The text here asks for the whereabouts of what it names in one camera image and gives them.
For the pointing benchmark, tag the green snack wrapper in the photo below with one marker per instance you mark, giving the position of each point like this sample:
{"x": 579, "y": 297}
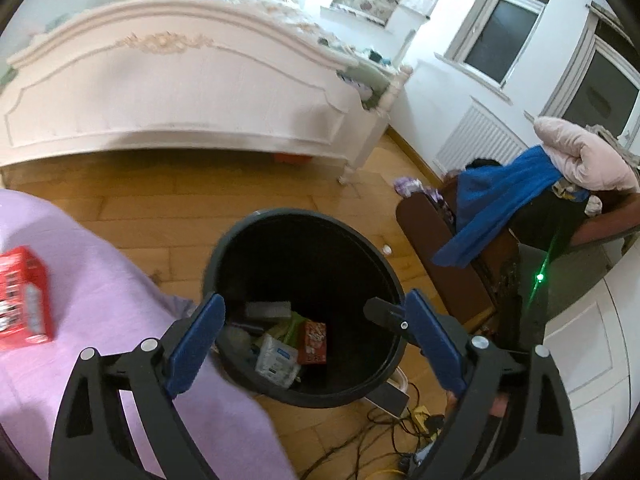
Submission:
{"x": 286, "y": 330}

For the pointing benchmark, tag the black round trash bin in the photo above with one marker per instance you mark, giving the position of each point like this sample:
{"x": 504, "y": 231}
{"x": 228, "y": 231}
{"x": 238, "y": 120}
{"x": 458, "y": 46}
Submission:
{"x": 326, "y": 271}

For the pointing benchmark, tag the red milk carton box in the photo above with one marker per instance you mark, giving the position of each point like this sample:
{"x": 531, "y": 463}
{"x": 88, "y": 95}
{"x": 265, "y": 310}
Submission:
{"x": 25, "y": 300}

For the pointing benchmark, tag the purple tablecloth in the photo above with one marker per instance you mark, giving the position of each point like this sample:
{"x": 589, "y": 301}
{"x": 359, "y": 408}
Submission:
{"x": 100, "y": 299}

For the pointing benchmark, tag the white padded mailer bag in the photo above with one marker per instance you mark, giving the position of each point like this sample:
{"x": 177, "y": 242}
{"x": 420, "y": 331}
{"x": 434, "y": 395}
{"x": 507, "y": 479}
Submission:
{"x": 273, "y": 310}

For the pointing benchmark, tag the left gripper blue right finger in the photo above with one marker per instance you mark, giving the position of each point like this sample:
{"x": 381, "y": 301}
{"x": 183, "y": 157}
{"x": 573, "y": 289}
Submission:
{"x": 535, "y": 439}

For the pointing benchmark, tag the dark window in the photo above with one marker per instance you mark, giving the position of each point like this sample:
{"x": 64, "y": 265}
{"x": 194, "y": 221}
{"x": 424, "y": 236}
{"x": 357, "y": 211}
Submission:
{"x": 493, "y": 37}

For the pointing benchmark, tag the pink jacket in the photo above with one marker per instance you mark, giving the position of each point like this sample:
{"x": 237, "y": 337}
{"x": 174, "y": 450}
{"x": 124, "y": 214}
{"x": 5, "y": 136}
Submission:
{"x": 583, "y": 158}

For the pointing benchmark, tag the white radiator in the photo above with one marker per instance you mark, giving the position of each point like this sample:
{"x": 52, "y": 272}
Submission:
{"x": 479, "y": 134}

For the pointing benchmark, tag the person's right hand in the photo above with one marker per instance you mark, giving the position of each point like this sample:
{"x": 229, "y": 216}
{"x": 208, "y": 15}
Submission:
{"x": 498, "y": 408}

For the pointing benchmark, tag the blue towel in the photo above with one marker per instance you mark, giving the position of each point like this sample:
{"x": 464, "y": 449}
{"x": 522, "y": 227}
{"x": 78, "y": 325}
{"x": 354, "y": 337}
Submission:
{"x": 488, "y": 197}

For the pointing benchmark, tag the white bed frame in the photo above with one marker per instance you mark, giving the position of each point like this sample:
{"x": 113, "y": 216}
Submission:
{"x": 140, "y": 74}

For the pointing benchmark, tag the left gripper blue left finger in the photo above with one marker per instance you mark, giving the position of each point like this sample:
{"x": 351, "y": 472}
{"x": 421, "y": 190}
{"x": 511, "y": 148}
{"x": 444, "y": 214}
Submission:
{"x": 91, "y": 437}

